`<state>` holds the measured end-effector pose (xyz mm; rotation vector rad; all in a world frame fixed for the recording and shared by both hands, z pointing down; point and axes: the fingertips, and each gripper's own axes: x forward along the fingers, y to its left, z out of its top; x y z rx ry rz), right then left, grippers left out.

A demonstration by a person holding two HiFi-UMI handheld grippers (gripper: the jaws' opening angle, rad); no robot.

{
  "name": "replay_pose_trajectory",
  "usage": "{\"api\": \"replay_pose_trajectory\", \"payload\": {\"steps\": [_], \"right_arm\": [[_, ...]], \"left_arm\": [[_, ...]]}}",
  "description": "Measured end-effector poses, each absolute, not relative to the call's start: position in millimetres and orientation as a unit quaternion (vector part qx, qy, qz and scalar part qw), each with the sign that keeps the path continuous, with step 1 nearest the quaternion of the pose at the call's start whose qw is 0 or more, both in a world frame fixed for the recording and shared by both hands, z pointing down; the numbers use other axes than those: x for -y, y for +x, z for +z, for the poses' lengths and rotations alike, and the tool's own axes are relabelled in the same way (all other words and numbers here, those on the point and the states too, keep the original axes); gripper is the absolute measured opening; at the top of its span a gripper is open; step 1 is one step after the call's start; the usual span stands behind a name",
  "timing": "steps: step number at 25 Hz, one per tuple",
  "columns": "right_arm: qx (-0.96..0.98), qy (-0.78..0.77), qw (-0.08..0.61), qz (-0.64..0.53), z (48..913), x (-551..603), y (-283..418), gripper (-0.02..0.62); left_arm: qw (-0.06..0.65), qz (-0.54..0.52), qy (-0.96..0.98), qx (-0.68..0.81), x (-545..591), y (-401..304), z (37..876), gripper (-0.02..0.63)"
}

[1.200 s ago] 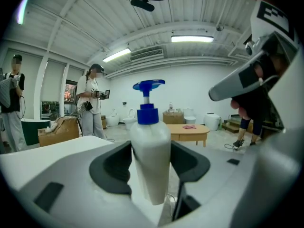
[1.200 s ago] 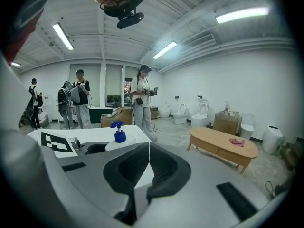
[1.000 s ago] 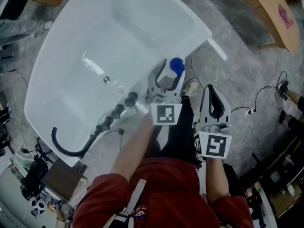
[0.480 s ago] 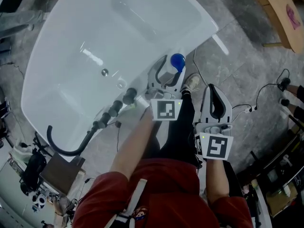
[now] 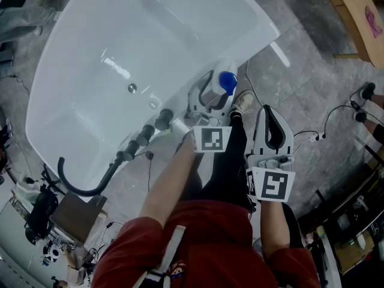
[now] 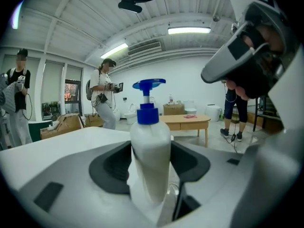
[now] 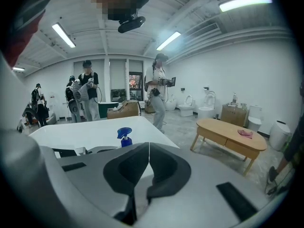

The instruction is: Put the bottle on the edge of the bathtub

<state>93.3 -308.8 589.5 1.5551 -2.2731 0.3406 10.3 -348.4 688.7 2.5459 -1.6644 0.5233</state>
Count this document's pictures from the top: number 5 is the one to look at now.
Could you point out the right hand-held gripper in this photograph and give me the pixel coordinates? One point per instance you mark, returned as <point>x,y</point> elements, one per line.
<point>274,184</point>

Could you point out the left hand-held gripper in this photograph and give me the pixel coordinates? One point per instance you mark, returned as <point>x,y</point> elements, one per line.
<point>211,139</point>

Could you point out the white bottle with blue cap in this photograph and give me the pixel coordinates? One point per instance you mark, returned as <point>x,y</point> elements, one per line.
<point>228,79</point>

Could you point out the white bathtub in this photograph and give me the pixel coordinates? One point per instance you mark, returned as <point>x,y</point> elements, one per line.
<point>120,25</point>

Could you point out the person's left forearm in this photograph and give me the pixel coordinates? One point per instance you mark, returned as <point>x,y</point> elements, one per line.
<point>168,184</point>

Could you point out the person's right forearm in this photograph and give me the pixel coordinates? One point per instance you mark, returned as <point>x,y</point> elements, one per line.
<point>274,229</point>

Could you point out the person's beige shoe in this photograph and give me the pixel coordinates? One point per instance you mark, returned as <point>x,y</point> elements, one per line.
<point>243,102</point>

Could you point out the white power strip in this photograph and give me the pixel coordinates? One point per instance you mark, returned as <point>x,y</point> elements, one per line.
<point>318,136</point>

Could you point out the black faucet knob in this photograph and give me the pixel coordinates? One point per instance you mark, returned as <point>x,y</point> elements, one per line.
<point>132,148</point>
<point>146,134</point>
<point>163,119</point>

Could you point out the person's black trousers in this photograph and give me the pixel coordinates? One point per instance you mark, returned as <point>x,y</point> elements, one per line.
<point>228,166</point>

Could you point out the person's red shirt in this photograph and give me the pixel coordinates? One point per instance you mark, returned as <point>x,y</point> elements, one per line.
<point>210,244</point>

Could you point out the black curved faucet spout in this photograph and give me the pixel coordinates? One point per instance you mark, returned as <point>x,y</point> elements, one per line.
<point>105,178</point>

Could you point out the oval wooden coffee table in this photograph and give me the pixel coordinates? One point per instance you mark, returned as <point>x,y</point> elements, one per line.
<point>357,25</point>

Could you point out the pink cloth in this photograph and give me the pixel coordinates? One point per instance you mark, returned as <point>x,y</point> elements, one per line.
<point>373,22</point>

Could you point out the dark brown side table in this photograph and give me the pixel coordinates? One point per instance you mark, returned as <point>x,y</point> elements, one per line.
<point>75,214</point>

